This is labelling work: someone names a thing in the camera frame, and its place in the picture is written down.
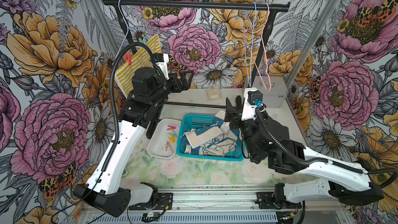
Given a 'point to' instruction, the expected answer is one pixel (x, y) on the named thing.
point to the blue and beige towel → (218, 139)
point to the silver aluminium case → (274, 88)
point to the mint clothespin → (174, 134)
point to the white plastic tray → (164, 141)
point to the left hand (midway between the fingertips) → (185, 78)
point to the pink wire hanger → (267, 72)
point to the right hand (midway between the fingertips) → (235, 101)
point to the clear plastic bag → (214, 93)
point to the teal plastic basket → (194, 122)
